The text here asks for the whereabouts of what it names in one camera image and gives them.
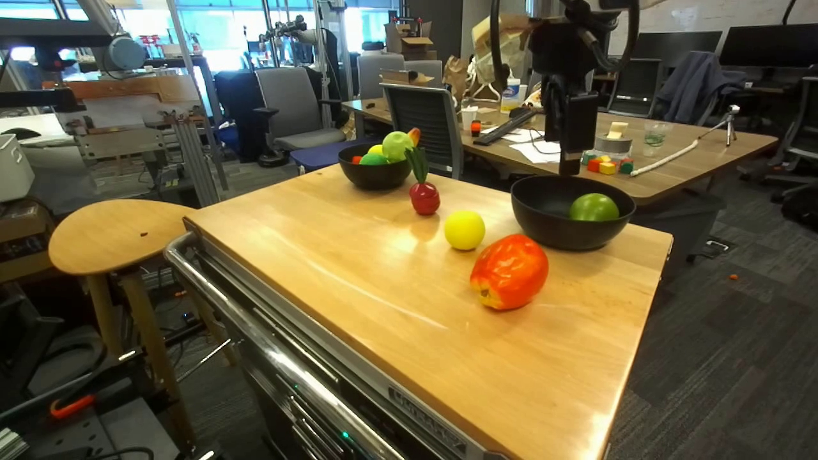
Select yellow banana orange tip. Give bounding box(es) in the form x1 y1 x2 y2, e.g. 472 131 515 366
410 127 421 145

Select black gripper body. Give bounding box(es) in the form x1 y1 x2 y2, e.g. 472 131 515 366
529 20 598 153

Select metal cart handle bar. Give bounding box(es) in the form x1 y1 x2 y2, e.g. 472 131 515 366
167 235 403 460

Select green lime ball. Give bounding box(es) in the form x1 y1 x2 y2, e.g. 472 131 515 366
360 153 392 166

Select large wooden office desk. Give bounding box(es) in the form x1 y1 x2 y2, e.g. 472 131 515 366
345 98 777 204

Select black bowl far side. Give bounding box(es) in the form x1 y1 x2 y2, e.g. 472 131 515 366
338 143 410 189

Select light green round fruit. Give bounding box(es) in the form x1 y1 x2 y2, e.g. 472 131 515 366
380 131 415 163

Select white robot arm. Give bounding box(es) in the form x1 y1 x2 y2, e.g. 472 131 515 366
524 0 640 176

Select white paper sheets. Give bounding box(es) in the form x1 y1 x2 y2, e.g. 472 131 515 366
507 127 561 163

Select round wooden stool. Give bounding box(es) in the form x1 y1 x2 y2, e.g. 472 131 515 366
49 200 195 448

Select coloured toy blocks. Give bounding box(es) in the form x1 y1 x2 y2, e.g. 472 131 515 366
586 155 634 176

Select black bowl near table edge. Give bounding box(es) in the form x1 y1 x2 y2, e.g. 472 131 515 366
512 176 637 250

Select grey mesh office chair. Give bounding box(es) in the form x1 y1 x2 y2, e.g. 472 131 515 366
384 84 465 180

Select red radish with green stem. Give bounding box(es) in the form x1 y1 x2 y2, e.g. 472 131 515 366
410 148 439 217

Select yellow lemon ball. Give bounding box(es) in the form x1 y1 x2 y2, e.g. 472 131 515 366
443 209 487 250

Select black computer monitor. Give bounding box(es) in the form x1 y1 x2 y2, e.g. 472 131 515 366
634 31 722 67

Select clear plastic cup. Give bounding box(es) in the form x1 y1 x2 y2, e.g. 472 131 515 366
642 122 668 145

